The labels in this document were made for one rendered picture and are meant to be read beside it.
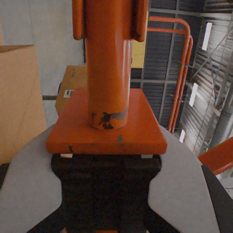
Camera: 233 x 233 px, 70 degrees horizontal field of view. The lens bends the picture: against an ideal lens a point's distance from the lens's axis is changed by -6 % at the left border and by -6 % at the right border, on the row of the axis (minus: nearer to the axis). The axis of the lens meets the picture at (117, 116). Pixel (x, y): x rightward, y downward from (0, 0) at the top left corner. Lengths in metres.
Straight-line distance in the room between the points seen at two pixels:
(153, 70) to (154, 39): 1.82
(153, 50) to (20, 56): 10.76
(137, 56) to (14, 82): 7.36
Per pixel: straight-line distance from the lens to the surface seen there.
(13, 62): 0.27
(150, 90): 11.66
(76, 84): 1.72
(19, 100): 0.28
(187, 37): 8.26
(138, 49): 7.52
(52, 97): 1.91
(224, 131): 6.67
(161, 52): 11.15
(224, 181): 2.20
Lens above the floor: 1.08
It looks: 3 degrees up
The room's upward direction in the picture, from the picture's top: 91 degrees clockwise
